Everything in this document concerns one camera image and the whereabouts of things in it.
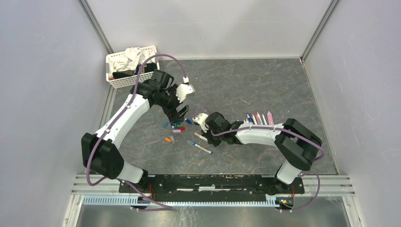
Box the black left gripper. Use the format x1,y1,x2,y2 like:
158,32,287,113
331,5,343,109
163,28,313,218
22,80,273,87
155,84,190,124

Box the clear capped blue marker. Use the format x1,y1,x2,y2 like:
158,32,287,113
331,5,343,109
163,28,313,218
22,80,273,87
187,140,213,154

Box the peach capped marker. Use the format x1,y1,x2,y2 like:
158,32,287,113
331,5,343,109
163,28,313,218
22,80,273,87
194,132,208,142

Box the pink highlighter marker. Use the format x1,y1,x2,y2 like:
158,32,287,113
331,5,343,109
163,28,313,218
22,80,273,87
267,111,274,125

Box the blue capped acrylic marker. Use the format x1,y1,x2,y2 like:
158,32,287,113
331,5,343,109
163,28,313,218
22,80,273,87
247,113,254,124

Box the red capped pink marker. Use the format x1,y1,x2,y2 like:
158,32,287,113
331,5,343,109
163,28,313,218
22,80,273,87
256,112,263,125

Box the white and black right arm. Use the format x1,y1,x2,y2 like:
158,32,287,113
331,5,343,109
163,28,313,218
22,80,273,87
193,112,324,193

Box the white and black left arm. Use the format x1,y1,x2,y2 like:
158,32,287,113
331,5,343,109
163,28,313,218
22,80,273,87
81,70,195,193

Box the dark item in basket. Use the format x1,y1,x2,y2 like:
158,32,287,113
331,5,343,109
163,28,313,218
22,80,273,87
112,63,158,79

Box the white plastic basket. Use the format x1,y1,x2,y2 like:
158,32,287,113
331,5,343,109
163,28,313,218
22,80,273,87
105,45,161,89

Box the white crumpled cloth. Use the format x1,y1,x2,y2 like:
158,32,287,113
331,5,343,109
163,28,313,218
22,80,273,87
106,46,157,73

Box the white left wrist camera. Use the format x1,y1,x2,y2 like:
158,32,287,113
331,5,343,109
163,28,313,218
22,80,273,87
175,77,195,103

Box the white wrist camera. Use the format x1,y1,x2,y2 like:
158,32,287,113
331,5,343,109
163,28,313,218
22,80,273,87
175,77,195,103
192,113,209,132

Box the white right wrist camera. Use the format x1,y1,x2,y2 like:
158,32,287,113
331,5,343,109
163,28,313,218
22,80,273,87
192,113,209,132

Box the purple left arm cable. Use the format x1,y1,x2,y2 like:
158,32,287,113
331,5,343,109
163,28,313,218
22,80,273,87
86,53,190,212

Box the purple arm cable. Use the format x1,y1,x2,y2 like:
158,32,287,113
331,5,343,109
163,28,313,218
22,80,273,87
86,53,190,212
194,106,326,213

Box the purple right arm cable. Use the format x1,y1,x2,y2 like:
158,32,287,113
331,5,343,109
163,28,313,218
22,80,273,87
194,106,326,213

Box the white slotted cable duct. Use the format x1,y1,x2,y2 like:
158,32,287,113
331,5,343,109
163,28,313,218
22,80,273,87
82,195,279,208

